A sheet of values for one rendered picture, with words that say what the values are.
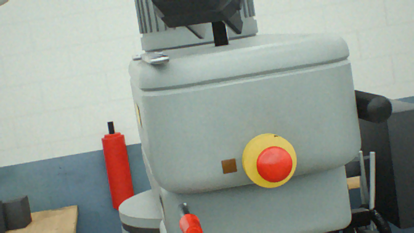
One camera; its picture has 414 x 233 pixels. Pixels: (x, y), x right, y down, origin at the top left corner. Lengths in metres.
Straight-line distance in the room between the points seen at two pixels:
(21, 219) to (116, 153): 0.75
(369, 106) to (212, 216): 0.24
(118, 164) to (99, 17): 0.96
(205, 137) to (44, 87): 4.45
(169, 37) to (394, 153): 0.44
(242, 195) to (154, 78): 0.21
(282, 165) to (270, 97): 0.09
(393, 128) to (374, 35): 4.22
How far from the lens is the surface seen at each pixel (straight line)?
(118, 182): 5.26
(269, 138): 0.92
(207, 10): 1.06
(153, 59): 0.86
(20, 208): 4.95
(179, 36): 1.29
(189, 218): 0.92
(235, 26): 1.11
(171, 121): 0.93
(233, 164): 0.93
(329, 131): 0.95
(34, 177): 5.41
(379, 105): 1.00
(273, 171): 0.89
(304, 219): 1.06
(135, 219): 1.66
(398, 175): 1.44
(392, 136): 1.43
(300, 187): 1.05
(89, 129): 5.36
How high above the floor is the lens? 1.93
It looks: 7 degrees down
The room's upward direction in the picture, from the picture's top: 9 degrees counter-clockwise
